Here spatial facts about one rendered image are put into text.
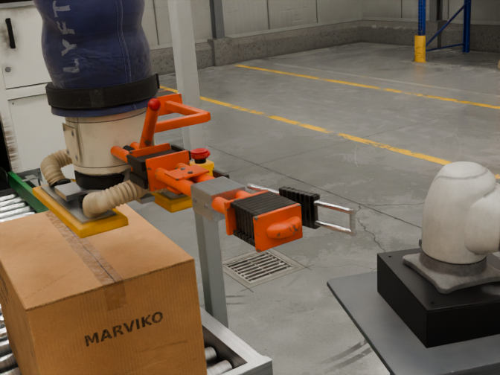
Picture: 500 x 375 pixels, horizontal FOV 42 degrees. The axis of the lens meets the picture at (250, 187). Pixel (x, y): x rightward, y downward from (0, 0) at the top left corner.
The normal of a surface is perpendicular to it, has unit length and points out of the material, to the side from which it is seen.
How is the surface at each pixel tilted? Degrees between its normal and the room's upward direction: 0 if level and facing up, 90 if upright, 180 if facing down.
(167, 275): 90
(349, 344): 0
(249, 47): 90
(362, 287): 0
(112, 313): 90
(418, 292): 4
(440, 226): 88
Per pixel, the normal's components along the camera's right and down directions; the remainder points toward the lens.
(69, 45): -0.11, 0.14
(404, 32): -0.84, 0.23
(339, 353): -0.07, -0.94
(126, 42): 0.73, -0.10
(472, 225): -0.32, 0.31
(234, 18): 0.53, 0.24
